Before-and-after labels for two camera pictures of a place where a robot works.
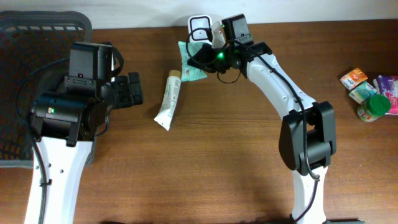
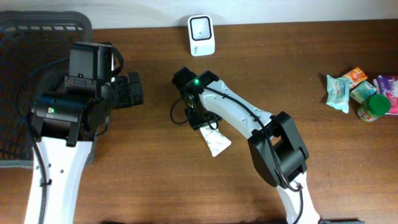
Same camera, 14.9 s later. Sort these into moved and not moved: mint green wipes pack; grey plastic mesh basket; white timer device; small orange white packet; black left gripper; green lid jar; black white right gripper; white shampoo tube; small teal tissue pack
Moved: mint green wipes pack; white shampoo tube; black white right gripper
Not moved: green lid jar; small teal tissue pack; white timer device; grey plastic mesh basket; black left gripper; small orange white packet
